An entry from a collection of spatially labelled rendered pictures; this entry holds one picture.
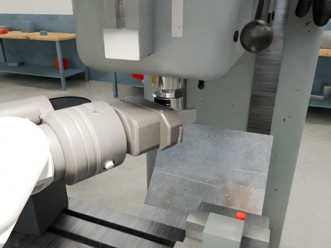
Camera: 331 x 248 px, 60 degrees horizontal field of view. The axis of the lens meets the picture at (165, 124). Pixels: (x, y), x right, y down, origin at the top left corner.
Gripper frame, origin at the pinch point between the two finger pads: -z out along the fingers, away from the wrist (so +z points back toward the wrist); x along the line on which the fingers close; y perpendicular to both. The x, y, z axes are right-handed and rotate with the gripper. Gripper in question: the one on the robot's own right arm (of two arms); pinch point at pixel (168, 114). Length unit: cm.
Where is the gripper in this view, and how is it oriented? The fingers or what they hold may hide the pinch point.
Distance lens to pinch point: 44.2
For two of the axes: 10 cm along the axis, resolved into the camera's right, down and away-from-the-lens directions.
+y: -0.1, 9.2, 3.8
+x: -6.8, -2.8, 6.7
